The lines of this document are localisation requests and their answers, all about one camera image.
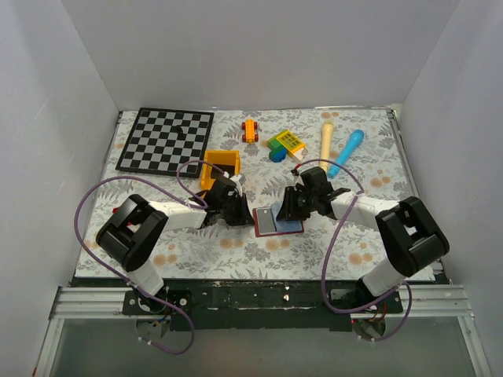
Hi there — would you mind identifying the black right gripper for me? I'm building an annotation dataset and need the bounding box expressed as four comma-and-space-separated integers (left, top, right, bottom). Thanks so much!
275, 186, 317, 221

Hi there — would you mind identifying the red leather card holder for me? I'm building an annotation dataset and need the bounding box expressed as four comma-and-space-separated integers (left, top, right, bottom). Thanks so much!
252, 202, 304, 237

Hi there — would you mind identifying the yellow plastic bin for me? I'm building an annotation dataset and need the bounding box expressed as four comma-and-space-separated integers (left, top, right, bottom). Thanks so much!
200, 150, 240, 190

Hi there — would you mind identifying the black credit card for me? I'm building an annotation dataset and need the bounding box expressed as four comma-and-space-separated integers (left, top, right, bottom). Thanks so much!
256, 208, 276, 235

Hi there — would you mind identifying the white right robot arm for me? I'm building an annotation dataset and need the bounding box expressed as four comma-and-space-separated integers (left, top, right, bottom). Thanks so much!
277, 167, 450, 313

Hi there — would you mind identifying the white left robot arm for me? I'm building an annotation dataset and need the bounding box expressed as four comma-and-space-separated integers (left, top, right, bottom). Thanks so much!
96, 176, 255, 314

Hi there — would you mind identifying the colourful toy block house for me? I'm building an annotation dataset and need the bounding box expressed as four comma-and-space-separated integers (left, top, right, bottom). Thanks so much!
267, 130, 306, 163

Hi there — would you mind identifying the floral table mat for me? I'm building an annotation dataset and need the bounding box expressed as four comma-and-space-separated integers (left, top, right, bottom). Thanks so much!
75, 109, 417, 280

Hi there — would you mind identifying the cream toy microphone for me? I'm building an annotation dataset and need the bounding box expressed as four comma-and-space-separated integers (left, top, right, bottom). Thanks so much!
320, 120, 335, 171

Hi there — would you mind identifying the orange toy car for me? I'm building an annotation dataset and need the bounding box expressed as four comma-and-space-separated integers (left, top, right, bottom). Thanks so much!
241, 119, 259, 144

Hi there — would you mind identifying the blue toy microphone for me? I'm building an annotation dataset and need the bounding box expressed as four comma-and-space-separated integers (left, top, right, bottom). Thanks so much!
327, 130, 365, 178

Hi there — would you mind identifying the black white chessboard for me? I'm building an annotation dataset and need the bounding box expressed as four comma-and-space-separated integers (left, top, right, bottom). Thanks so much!
116, 108, 215, 178

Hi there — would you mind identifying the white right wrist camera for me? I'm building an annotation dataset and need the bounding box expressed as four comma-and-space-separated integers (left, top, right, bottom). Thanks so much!
292, 170, 303, 187

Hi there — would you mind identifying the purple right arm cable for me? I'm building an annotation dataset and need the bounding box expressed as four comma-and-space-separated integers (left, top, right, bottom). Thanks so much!
290, 159, 413, 342

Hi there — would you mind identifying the black front table rail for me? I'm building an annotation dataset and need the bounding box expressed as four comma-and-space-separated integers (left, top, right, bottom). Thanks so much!
68, 276, 451, 333

